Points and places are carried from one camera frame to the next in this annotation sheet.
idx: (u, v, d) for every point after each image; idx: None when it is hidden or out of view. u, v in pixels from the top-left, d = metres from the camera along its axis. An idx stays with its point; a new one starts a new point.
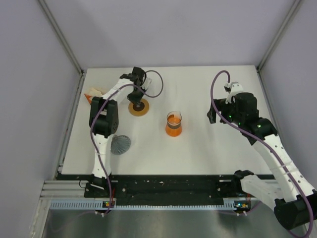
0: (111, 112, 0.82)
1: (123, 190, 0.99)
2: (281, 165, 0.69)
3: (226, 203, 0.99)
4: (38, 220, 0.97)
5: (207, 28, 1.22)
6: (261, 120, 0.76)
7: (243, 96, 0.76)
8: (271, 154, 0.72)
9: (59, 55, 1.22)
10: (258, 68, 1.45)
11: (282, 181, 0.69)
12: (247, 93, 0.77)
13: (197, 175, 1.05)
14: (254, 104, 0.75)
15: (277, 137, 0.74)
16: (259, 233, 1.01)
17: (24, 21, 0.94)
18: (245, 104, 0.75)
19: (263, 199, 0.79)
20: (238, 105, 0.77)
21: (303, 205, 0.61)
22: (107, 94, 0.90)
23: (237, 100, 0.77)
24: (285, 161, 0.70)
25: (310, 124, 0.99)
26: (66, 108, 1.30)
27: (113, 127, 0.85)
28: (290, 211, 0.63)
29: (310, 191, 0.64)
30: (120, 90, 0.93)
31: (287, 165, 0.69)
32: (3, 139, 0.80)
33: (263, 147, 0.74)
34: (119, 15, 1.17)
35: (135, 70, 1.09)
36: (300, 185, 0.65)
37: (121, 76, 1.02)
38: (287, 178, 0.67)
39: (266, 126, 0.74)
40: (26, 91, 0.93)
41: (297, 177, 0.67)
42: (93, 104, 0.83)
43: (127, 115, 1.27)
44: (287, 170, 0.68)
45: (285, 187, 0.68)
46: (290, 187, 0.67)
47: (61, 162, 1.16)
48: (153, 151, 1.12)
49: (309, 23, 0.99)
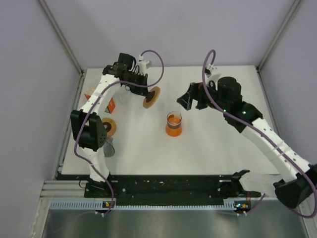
0: (94, 128, 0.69)
1: (123, 190, 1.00)
2: (275, 148, 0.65)
3: (226, 203, 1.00)
4: (39, 220, 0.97)
5: (207, 28, 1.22)
6: (245, 106, 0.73)
7: (227, 83, 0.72)
8: (262, 139, 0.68)
9: (58, 55, 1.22)
10: (258, 68, 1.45)
11: (279, 162, 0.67)
12: (230, 79, 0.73)
13: (197, 176, 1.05)
14: (238, 90, 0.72)
15: (263, 120, 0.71)
16: (260, 234, 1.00)
17: (25, 22, 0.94)
18: (231, 93, 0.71)
19: (264, 190, 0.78)
20: (221, 94, 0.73)
21: (304, 183, 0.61)
22: (88, 104, 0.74)
23: (221, 89, 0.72)
24: (277, 143, 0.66)
25: (311, 124, 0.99)
26: (66, 108, 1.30)
27: (100, 142, 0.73)
28: (293, 192, 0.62)
29: (306, 165, 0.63)
30: (103, 96, 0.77)
31: (281, 146, 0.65)
32: (3, 139, 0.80)
33: (253, 133, 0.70)
34: (119, 15, 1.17)
35: (121, 59, 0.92)
36: (297, 163, 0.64)
37: (103, 71, 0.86)
38: (283, 159, 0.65)
39: (250, 112, 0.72)
40: (26, 91, 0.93)
41: (291, 155, 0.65)
42: (72, 119, 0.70)
43: (127, 115, 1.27)
44: (281, 151, 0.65)
45: (282, 167, 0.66)
46: (287, 167, 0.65)
47: (61, 162, 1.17)
48: (153, 151, 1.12)
49: (309, 23, 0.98)
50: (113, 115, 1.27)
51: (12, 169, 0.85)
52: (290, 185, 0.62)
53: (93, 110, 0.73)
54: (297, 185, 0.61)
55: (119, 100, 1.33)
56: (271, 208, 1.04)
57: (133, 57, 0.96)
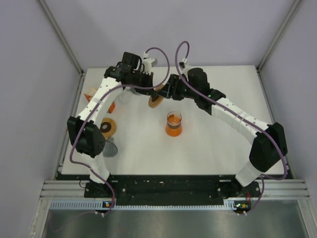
0: (91, 137, 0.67)
1: (123, 190, 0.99)
2: (236, 116, 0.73)
3: (226, 203, 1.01)
4: (39, 220, 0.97)
5: (207, 28, 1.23)
6: (212, 91, 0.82)
7: (194, 72, 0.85)
8: (226, 111, 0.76)
9: (58, 55, 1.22)
10: (258, 68, 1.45)
11: (242, 129, 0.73)
12: (198, 70, 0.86)
13: (197, 176, 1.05)
14: (203, 77, 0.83)
15: (227, 99, 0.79)
16: (260, 234, 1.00)
17: (25, 22, 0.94)
18: (198, 80, 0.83)
19: (250, 168, 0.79)
20: (192, 83, 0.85)
21: (264, 137, 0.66)
22: (86, 111, 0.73)
23: (191, 78, 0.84)
24: (237, 111, 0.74)
25: (311, 124, 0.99)
26: (66, 108, 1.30)
27: (97, 150, 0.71)
28: (259, 150, 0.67)
29: (265, 125, 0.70)
30: (102, 102, 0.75)
31: (241, 113, 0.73)
32: (3, 140, 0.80)
33: (217, 108, 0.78)
34: (119, 15, 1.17)
35: (125, 58, 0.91)
36: (256, 124, 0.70)
37: (105, 74, 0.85)
38: (244, 124, 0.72)
39: (215, 94, 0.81)
40: (26, 91, 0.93)
41: (251, 120, 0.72)
42: (69, 126, 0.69)
43: (127, 115, 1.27)
44: (241, 117, 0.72)
45: (246, 132, 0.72)
46: (248, 129, 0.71)
47: (61, 162, 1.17)
48: (152, 150, 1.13)
49: (309, 23, 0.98)
50: (113, 115, 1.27)
51: (12, 170, 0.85)
52: (254, 145, 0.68)
53: (90, 118, 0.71)
54: (258, 141, 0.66)
55: (119, 100, 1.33)
56: (271, 208, 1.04)
57: (138, 56, 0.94)
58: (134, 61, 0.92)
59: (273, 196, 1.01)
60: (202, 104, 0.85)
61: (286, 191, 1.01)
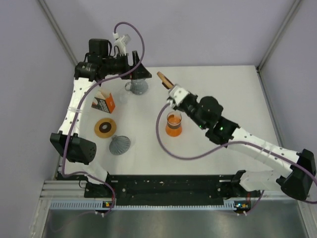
0: (79, 148, 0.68)
1: (123, 190, 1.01)
2: (261, 149, 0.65)
3: (226, 203, 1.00)
4: (39, 220, 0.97)
5: (207, 28, 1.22)
6: (223, 120, 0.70)
7: (211, 107, 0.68)
8: (247, 146, 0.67)
9: (58, 55, 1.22)
10: (258, 68, 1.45)
11: (271, 162, 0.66)
12: (209, 99, 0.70)
13: (197, 176, 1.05)
14: (219, 109, 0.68)
15: (240, 129, 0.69)
16: (260, 234, 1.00)
17: (25, 22, 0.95)
18: (214, 114, 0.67)
19: (269, 186, 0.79)
20: (205, 117, 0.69)
21: (299, 172, 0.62)
22: (67, 124, 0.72)
23: (205, 111, 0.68)
24: (261, 144, 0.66)
25: (311, 123, 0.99)
26: (66, 108, 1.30)
27: (88, 158, 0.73)
28: (296, 185, 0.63)
29: (294, 155, 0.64)
30: (80, 110, 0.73)
31: (266, 145, 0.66)
32: (3, 139, 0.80)
33: (237, 144, 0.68)
34: (119, 14, 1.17)
35: (92, 48, 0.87)
36: (286, 156, 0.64)
37: (76, 74, 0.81)
38: (273, 157, 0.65)
39: (227, 125, 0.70)
40: (25, 91, 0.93)
41: (279, 151, 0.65)
42: (54, 143, 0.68)
43: (125, 115, 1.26)
44: (269, 151, 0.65)
45: (276, 165, 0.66)
46: (280, 163, 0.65)
47: (61, 162, 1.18)
48: (153, 150, 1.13)
49: (309, 22, 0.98)
50: (113, 115, 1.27)
51: (12, 170, 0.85)
52: (291, 181, 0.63)
53: (73, 131, 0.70)
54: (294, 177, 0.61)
55: (118, 101, 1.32)
56: (271, 207, 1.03)
57: (106, 40, 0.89)
58: (103, 45, 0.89)
59: (273, 196, 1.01)
60: (217, 138, 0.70)
61: None
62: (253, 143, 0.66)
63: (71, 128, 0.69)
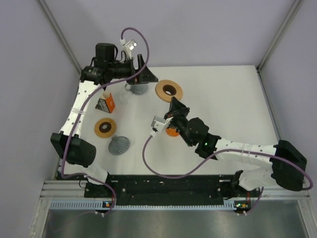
0: (79, 150, 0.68)
1: (123, 190, 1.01)
2: (241, 152, 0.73)
3: (226, 203, 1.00)
4: (39, 220, 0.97)
5: (207, 28, 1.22)
6: (208, 136, 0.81)
7: (198, 129, 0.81)
8: (230, 152, 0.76)
9: (58, 55, 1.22)
10: (258, 68, 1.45)
11: (254, 160, 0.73)
12: (197, 121, 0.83)
13: (196, 176, 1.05)
14: (204, 129, 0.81)
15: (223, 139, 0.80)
16: (260, 234, 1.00)
17: (25, 22, 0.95)
18: (202, 135, 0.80)
19: (266, 182, 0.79)
20: (195, 138, 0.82)
21: (280, 162, 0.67)
22: (69, 124, 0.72)
23: (194, 133, 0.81)
24: (239, 147, 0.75)
25: (311, 124, 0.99)
26: (66, 108, 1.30)
27: (87, 160, 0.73)
28: (282, 175, 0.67)
29: (272, 148, 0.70)
30: (83, 112, 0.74)
31: (245, 147, 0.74)
32: (3, 140, 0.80)
33: (221, 153, 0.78)
34: (119, 14, 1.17)
35: (98, 52, 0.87)
36: (264, 150, 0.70)
37: (81, 77, 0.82)
38: (252, 155, 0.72)
39: (212, 139, 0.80)
40: (26, 91, 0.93)
41: (258, 148, 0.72)
42: (54, 143, 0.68)
43: (126, 115, 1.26)
44: (247, 150, 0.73)
45: (260, 162, 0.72)
46: (260, 159, 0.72)
47: (61, 162, 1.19)
48: (153, 150, 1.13)
49: (309, 22, 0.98)
50: (113, 115, 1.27)
51: (12, 170, 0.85)
52: (276, 173, 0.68)
53: (74, 132, 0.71)
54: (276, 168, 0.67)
55: (118, 100, 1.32)
56: (271, 207, 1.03)
57: (112, 45, 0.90)
58: (110, 50, 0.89)
59: (273, 196, 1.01)
60: (205, 153, 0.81)
61: (286, 191, 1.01)
62: (234, 148, 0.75)
63: (72, 129, 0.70)
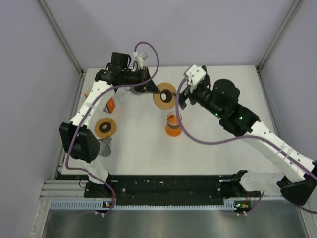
0: (85, 142, 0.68)
1: (123, 190, 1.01)
2: (279, 151, 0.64)
3: (226, 203, 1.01)
4: (38, 220, 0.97)
5: (207, 29, 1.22)
6: (241, 110, 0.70)
7: (226, 90, 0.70)
8: (264, 143, 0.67)
9: (58, 55, 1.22)
10: (258, 68, 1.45)
11: (285, 166, 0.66)
12: (230, 86, 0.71)
13: (196, 175, 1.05)
14: (236, 94, 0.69)
15: (261, 123, 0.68)
16: (260, 233, 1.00)
17: (25, 22, 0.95)
18: (229, 98, 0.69)
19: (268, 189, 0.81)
20: (219, 100, 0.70)
21: (312, 182, 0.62)
22: (79, 116, 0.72)
23: (219, 94, 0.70)
24: (280, 146, 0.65)
25: (311, 124, 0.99)
26: (66, 108, 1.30)
27: (91, 156, 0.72)
28: (303, 192, 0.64)
29: (311, 164, 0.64)
30: (94, 106, 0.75)
31: (285, 148, 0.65)
32: (3, 140, 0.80)
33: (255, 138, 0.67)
34: (119, 15, 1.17)
35: (114, 59, 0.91)
36: (302, 163, 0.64)
37: (96, 77, 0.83)
38: (288, 161, 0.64)
39: (246, 115, 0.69)
40: (26, 91, 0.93)
41: (296, 156, 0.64)
42: (62, 132, 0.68)
43: (127, 116, 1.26)
44: (286, 154, 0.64)
45: (288, 169, 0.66)
46: (294, 169, 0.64)
47: (61, 162, 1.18)
48: (153, 151, 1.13)
49: (309, 22, 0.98)
50: (113, 115, 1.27)
51: (12, 170, 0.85)
52: (301, 188, 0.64)
53: (83, 123, 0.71)
54: (307, 184, 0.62)
55: (119, 100, 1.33)
56: (271, 208, 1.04)
57: (128, 54, 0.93)
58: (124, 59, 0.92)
59: (273, 196, 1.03)
60: (230, 124, 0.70)
61: None
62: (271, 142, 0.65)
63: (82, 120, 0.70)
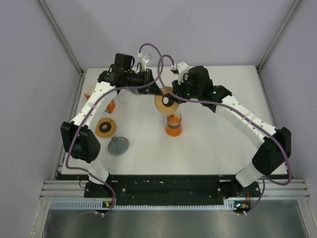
0: (86, 142, 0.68)
1: (123, 190, 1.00)
2: (242, 117, 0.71)
3: (226, 203, 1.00)
4: (38, 220, 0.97)
5: (207, 28, 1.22)
6: (216, 88, 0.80)
7: (194, 69, 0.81)
8: (232, 112, 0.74)
9: (58, 55, 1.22)
10: (258, 68, 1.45)
11: (249, 132, 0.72)
12: (199, 68, 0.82)
13: (196, 175, 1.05)
14: (204, 72, 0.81)
15: (232, 97, 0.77)
16: (260, 234, 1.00)
17: (25, 22, 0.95)
18: (198, 76, 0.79)
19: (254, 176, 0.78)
20: (192, 80, 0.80)
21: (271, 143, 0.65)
22: (80, 116, 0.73)
23: (191, 75, 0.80)
24: (244, 113, 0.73)
25: (311, 124, 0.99)
26: (66, 108, 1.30)
27: (91, 156, 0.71)
28: (263, 155, 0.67)
29: (273, 130, 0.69)
30: (96, 106, 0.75)
31: (248, 115, 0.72)
32: (3, 140, 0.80)
33: (222, 108, 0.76)
34: (118, 15, 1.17)
35: (118, 61, 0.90)
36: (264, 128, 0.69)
37: (99, 78, 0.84)
38: (251, 126, 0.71)
39: (221, 91, 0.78)
40: (26, 91, 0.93)
41: (259, 123, 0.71)
42: (63, 131, 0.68)
43: (127, 116, 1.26)
44: (249, 120, 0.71)
45: (253, 135, 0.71)
46: (256, 133, 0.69)
47: (61, 162, 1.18)
48: (153, 150, 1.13)
49: (309, 22, 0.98)
50: (113, 115, 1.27)
51: (12, 170, 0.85)
52: (262, 151, 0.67)
53: (84, 123, 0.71)
54: (265, 145, 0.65)
55: (119, 100, 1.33)
56: (271, 208, 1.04)
57: (131, 56, 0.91)
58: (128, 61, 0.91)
59: (273, 196, 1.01)
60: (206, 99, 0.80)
61: (287, 191, 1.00)
62: (237, 110, 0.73)
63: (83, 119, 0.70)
